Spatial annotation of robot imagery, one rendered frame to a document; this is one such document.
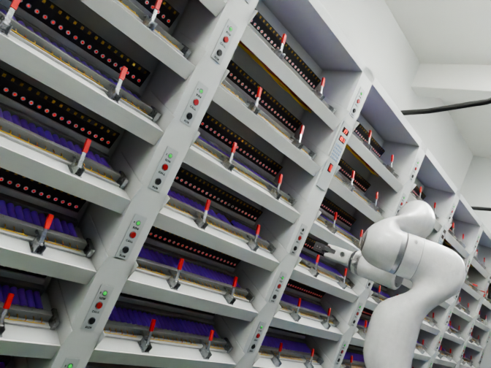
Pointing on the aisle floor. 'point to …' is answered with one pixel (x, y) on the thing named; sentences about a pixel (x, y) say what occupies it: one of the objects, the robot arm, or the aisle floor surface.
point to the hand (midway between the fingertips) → (319, 247)
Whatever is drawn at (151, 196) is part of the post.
